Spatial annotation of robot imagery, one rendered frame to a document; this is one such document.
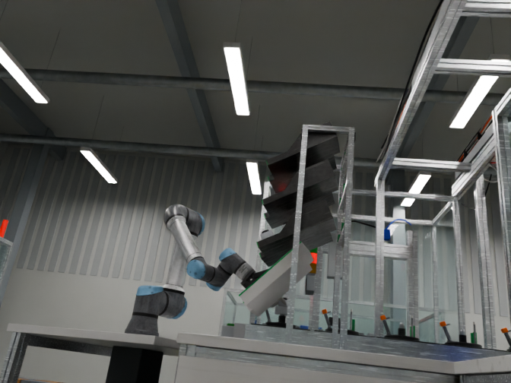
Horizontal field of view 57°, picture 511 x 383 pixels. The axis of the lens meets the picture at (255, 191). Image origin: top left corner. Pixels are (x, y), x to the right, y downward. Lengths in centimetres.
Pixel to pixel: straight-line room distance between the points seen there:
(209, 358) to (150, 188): 1023
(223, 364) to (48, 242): 1069
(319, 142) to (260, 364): 84
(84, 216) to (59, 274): 143
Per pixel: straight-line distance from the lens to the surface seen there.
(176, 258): 234
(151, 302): 221
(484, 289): 291
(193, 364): 135
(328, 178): 170
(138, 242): 1110
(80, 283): 1132
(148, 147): 999
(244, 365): 133
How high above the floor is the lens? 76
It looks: 22 degrees up
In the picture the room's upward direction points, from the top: 7 degrees clockwise
